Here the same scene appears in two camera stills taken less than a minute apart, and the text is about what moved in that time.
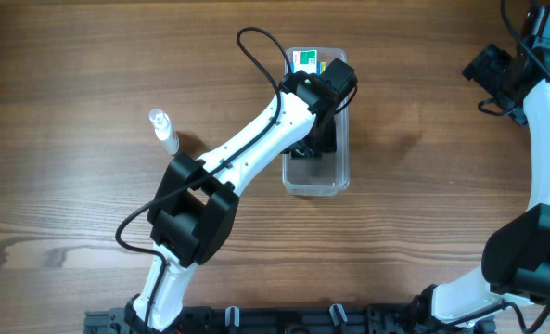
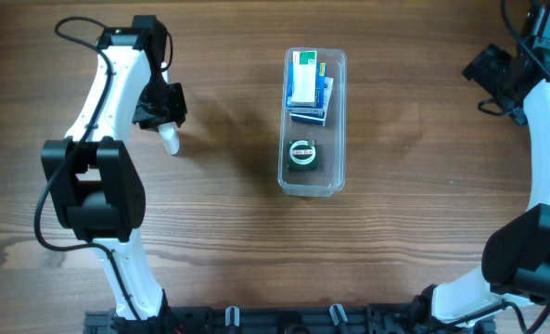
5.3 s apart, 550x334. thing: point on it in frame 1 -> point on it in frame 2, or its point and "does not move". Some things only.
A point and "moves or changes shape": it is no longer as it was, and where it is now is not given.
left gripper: x=313 y=148 -> x=164 y=113
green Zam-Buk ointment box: x=305 y=153 moves or changes shape
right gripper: x=483 y=68 does not move
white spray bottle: x=163 y=128 does not move
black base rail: x=401 y=319 does not move
